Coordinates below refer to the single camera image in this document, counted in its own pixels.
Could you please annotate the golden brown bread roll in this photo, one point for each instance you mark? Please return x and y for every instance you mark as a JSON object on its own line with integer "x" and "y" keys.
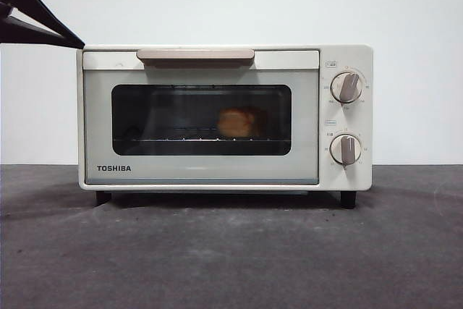
{"x": 235, "y": 122}

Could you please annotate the cream white toaster oven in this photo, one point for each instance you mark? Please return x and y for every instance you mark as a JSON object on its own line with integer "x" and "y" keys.
{"x": 345, "y": 55}

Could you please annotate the beige temperature knob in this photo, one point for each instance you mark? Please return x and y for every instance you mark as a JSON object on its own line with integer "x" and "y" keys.
{"x": 346, "y": 87}

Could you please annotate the beige timer knob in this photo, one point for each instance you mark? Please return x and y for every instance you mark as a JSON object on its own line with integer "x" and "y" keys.
{"x": 345, "y": 150}

